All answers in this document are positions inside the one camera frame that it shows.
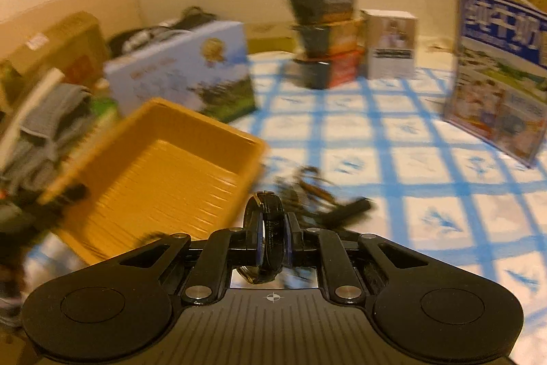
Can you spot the black bowl plain lid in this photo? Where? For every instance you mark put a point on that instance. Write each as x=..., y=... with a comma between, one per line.
x=320, y=3

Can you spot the brown cardboard box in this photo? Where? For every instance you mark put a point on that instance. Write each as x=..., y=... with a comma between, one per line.
x=55, y=44

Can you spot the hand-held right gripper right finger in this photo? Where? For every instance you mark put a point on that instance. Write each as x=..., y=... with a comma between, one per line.
x=291, y=239

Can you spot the blue checked tablecloth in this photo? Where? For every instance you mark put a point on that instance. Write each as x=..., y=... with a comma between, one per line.
x=427, y=159

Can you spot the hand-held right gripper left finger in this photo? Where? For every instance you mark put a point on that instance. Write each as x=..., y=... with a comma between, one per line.
x=254, y=239

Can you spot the black oblong item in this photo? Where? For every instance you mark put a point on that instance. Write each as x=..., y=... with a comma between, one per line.
x=348, y=210

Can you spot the white printed box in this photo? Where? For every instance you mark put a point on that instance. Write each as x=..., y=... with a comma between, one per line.
x=391, y=44

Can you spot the flat cardboard sheet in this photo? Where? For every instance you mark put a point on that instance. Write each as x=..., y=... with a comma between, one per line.
x=107, y=1

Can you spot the dark blue illustrated milk box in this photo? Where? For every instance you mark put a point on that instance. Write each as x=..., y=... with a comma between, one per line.
x=491, y=82

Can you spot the black bag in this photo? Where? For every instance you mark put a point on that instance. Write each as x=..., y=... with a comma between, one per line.
x=141, y=33

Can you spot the black bowl orange label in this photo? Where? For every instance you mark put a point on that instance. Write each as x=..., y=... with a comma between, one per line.
x=324, y=38

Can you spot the yellow plastic tray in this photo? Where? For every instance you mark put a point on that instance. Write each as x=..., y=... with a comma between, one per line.
x=162, y=177

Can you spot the grey folded cloth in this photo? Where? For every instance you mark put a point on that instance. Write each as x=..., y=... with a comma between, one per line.
x=51, y=121

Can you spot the light blue cow milk carton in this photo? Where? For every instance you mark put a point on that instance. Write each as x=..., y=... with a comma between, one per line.
x=183, y=70

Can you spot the black bowl red label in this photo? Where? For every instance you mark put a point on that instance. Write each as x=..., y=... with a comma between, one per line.
x=324, y=70

